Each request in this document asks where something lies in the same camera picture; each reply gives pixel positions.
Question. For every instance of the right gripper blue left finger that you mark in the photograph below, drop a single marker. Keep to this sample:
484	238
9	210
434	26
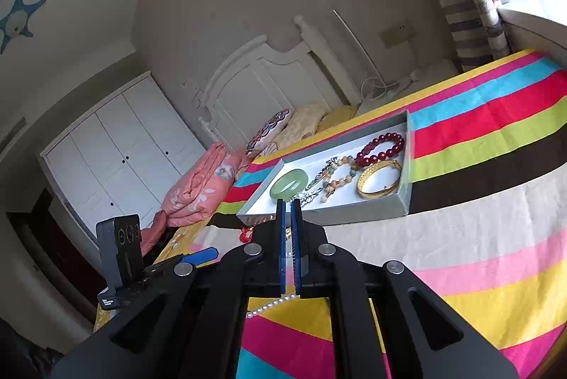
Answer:
281	228

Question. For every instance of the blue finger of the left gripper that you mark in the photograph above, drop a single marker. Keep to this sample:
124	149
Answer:
201	257

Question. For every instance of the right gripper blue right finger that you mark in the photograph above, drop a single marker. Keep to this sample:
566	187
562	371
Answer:
300	247

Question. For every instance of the green jade bangle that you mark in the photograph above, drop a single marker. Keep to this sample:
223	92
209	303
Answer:
289	185

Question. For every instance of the silver rhinestone brooch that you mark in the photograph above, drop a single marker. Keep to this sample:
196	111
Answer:
319	183

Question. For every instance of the gold bangle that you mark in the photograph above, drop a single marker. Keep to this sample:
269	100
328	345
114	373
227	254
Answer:
379	179

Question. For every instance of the yellow floral bed sheet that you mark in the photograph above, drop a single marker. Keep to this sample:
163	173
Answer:
190	230

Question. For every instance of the pink folded quilt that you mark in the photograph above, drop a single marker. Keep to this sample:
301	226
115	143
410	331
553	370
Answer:
197	194

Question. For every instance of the embroidered decorative pillow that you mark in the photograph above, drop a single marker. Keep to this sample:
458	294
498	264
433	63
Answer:
269	131

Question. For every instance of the grey shallow cardboard box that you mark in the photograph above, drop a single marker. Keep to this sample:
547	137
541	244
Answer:
344	206

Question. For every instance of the beige patterned pillow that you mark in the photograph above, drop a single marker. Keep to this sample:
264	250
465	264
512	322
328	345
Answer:
302	124

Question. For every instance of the white wooden headboard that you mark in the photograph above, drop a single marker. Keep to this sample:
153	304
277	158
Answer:
256	81

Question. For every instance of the white wardrobe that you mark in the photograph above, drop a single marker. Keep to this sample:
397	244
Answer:
121	156

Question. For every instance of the white nightstand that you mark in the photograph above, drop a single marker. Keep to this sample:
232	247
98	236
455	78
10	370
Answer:
417	80

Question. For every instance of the striped multicolour bedspread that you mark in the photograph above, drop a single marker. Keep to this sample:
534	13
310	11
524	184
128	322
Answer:
486	228

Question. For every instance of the striped sailboat curtain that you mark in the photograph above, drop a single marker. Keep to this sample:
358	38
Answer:
477	32

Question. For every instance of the wall power socket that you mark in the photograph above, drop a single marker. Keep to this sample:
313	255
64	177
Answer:
397	34

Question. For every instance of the blue star wall sticker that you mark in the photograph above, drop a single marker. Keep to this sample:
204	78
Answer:
16	22

